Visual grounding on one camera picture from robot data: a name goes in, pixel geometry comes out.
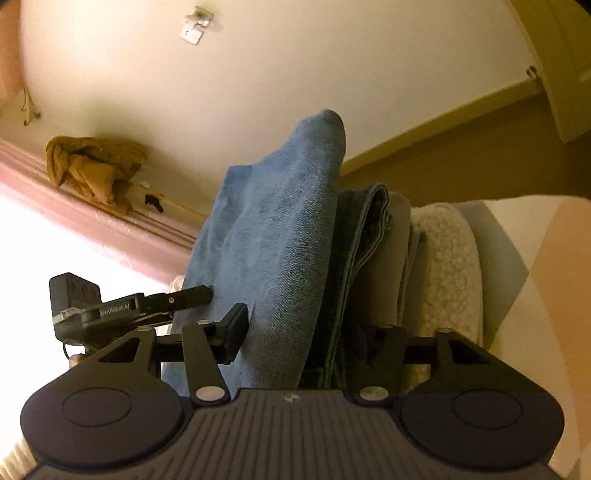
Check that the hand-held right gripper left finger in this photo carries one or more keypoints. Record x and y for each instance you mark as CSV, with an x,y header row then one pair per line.
x,y
235,332

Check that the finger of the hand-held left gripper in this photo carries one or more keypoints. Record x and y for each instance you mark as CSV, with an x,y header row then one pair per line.
x,y
184,299

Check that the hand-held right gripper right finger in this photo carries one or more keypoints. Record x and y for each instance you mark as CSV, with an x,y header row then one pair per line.
x,y
388,360

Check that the blue jeans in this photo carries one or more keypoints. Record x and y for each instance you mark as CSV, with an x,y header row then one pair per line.
x,y
277,230

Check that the small black object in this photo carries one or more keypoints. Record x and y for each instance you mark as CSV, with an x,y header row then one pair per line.
x,y
153,202

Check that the grey folded garment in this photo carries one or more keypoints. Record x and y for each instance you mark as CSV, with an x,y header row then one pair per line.
x,y
399,258

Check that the white fleece garment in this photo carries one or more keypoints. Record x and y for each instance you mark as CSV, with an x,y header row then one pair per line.
x,y
448,258

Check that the tan cloth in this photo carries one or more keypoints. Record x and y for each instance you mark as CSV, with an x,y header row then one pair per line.
x,y
92,166

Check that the checkered quilt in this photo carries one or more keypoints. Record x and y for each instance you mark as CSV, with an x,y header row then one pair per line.
x,y
531,258

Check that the cream door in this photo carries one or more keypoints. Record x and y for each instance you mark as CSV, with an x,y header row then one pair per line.
x,y
572,69

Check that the white wall socket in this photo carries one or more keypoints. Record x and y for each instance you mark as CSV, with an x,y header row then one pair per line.
x,y
191,32

